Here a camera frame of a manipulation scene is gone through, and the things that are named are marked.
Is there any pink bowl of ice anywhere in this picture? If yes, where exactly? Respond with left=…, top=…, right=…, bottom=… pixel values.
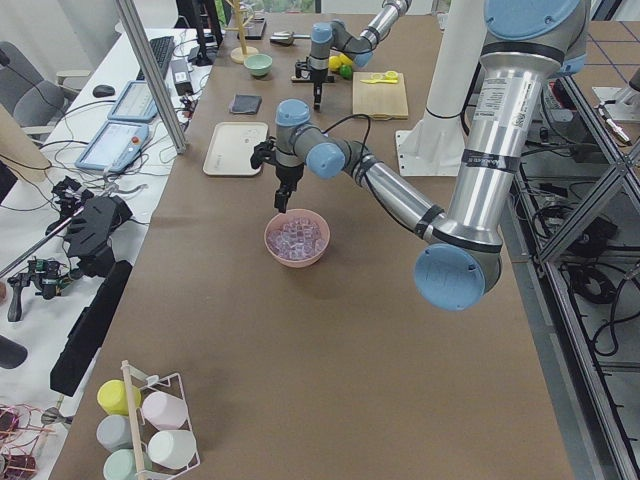
left=264, top=209, right=330, bottom=268

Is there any black long bar device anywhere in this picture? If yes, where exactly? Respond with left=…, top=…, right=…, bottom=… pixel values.
left=49, top=260, right=132, bottom=397

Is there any wooden cup tree stand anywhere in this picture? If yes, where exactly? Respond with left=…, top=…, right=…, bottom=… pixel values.
left=226, top=0, right=259, bottom=64

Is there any green lime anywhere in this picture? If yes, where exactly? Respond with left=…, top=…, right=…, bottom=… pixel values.
left=339, top=65, right=353, bottom=80

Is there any blue teach pendant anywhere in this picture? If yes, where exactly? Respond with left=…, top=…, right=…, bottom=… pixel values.
left=75, top=121, right=149, bottom=173
left=107, top=80, right=158, bottom=123

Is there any aluminium frame post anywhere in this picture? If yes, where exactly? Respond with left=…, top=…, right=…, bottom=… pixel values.
left=115, top=0, right=187, bottom=155

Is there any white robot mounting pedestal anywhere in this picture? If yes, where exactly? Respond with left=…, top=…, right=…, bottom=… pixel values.
left=396, top=0, right=486, bottom=177

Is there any black keyboard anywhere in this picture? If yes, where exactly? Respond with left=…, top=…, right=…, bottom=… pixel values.
left=149, top=36, right=175, bottom=79

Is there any beige rectangular tray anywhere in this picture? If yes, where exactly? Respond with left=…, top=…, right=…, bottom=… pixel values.
left=203, top=121, right=268, bottom=177

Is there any wooden cutting board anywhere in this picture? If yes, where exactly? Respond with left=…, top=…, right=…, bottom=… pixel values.
left=352, top=71, right=409, bottom=120

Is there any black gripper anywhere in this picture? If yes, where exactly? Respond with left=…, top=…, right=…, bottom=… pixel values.
left=310, top=68, right=326, bottom=109
left=274, top=163, right=304, bottom=213

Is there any grey office chair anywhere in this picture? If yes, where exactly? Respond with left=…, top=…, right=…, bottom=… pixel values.
left=1, top=41, right=91, bottom=144

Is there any pink cup in rack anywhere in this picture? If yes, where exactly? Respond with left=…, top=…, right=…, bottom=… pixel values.
left=141, top=391, right=188, bottom=430

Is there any grey cup in rack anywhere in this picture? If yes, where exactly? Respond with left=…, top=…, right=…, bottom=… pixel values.
left=96, top=415, right=133, bottom=452

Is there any small black box device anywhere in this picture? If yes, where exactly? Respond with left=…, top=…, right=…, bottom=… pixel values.
left=170, top=58, right=194, bottom=96

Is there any black computer mouse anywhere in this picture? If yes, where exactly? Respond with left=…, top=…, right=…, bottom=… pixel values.
left=92, top=84, right=115, bottom=98

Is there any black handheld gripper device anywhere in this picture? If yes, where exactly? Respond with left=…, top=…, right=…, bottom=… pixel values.
left=45, top=176, right=132, bottom=277

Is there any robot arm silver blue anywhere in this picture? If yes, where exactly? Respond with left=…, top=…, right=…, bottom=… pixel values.
left=262, top=1, right=591, bottom=311
left=307, top=0, right=412, bottom=110

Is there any white wire cup rack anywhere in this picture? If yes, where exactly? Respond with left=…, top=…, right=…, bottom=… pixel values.
left=121, top=360, right=201, bottom=479

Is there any mint green bowl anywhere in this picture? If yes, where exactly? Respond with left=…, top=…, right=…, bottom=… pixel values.
left=243, top=53, right=273, bottom=78

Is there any blue teach pendant far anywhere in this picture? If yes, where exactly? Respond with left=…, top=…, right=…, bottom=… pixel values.
left=107, top=80, right=158, bottom=123

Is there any yellow cup in rack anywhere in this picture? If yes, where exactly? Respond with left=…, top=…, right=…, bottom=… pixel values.
left=97, top=379, right=128, bottom=416

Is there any mint cup in rack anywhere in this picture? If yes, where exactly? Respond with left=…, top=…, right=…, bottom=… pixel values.
left=102, top=449, right=137, bottom=480

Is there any blue teach pendant near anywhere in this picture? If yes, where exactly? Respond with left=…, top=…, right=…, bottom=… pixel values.
left=75, top=121, right=149, bottom=173

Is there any yellow lemon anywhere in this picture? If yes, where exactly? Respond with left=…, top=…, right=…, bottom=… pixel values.
left=339, top=53, right=354, bottom=66
left=329, top=56, right=342, bottom=72

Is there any white cup in rack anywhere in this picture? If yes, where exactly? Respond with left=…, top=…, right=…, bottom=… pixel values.
left=147, top=430, right=197, bottom=469

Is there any folded dark grey cloth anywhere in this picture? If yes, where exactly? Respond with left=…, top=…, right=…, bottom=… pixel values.
left=229, top=94, right=262, bottom=115

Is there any steel ice scoop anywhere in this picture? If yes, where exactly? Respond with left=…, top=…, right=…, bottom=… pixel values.
left=269, top=31, right=311, bottom=46

